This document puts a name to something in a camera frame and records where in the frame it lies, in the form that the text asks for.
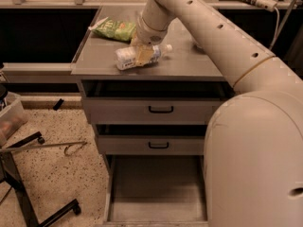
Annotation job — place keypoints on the black top drawer handle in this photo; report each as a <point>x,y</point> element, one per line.
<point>161,110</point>

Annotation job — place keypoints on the black drawer handle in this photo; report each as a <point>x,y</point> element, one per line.
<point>161,110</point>
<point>158,146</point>

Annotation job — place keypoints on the black middle drawer handle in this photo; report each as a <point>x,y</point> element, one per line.
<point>158,146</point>

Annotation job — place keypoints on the middle grey drawer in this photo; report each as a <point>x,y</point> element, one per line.
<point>134,139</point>

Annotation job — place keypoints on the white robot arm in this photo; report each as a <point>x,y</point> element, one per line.
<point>253,156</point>

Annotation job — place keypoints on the metal hook rod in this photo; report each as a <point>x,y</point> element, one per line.
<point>65,144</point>

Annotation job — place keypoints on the clear plastic storage bin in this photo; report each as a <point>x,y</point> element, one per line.
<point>12,117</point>

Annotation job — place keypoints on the clear plastic bottle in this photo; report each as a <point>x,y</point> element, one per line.
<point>125,57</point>

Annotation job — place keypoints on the black rolling stand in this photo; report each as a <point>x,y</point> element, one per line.
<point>9,173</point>

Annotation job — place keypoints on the top grey drawer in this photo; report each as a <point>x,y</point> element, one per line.
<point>127,101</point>

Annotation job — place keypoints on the green chip bag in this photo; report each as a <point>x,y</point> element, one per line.
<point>122,31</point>

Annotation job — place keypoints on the grey drawer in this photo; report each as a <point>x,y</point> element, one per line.
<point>156,191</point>
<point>134,139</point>
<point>127,101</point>

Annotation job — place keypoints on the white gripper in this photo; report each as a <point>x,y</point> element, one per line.
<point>149,35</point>

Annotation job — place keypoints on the white ceramic bowl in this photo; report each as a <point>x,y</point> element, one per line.
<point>197,44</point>

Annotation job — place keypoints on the small black floor object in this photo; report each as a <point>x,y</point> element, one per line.
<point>59,103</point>

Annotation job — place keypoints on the bottom grey drawer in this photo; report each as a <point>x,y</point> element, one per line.
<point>156,191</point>

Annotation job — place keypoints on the grey drawer cabinet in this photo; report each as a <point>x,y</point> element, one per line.
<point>97,61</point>

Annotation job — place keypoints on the dark cabinet at right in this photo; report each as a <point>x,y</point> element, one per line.
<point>294,56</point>

